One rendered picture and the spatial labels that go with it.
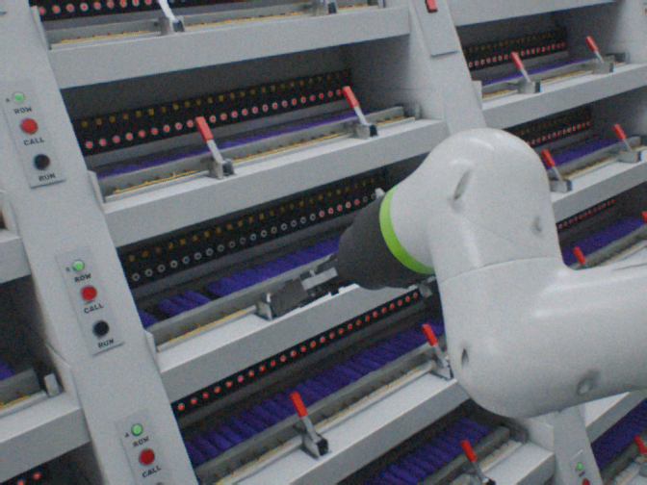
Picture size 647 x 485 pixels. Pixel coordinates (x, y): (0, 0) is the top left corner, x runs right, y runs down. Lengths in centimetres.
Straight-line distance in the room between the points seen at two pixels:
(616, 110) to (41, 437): 146
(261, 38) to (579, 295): 65
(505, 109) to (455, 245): 79
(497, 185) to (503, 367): 14
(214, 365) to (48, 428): 21
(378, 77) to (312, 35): 25
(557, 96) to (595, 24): 41
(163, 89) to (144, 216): 33
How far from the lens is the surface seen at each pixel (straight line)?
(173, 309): 96
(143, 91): 112
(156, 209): 86
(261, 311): 92
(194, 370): 86
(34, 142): 83
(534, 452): 127
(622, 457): 156
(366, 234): 63
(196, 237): 103
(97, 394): 82
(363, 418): 103
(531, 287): 51
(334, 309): 96
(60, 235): 82
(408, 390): 108
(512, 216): 52
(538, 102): 138
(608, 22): 179
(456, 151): 54
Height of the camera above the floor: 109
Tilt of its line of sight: 2 degrees down
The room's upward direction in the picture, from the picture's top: 19 degrees counter-clockwise
